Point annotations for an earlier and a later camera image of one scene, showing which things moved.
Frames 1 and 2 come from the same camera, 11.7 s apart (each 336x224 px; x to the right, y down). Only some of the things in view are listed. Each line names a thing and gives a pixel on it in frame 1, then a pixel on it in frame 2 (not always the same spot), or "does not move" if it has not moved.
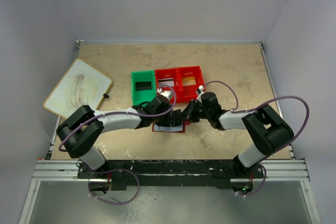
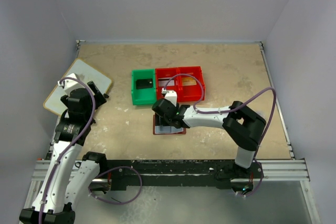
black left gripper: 169,121 to 98,98
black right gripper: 188,114 to 177,106
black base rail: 174,172 does not move
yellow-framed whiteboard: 81,84 does not move
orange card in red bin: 189,81 does not move
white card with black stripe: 167,81 does not move
